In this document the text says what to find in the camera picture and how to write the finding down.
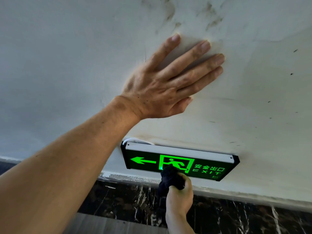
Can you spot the person's left hand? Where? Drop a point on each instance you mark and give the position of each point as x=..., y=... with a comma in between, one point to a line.
x=148, y=95

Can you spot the person's left middle finger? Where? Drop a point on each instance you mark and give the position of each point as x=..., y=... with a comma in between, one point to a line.
x=198, y=70

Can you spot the person's left thumb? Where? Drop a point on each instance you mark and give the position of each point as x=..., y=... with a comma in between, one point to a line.
x=181, y=106

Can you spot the person's right fingers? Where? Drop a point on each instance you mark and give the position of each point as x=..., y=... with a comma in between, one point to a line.
x=188, y=183

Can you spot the person's right forearm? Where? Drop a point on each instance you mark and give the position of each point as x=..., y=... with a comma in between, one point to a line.
x=178, y=225

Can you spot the person's left little finger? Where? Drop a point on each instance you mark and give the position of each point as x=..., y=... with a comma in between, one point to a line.
x=162, y=51

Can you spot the person's left forearm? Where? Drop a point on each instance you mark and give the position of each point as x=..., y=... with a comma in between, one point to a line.
x=63, y=173

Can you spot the black cleaning cloth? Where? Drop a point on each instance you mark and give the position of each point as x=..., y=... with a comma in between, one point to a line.
x=170, y=177

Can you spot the green illuminated exit sign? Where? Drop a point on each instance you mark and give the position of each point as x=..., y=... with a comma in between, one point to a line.
x=178, y=159

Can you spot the person's right hand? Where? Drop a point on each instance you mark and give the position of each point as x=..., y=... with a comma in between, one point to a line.
x=179, y=198

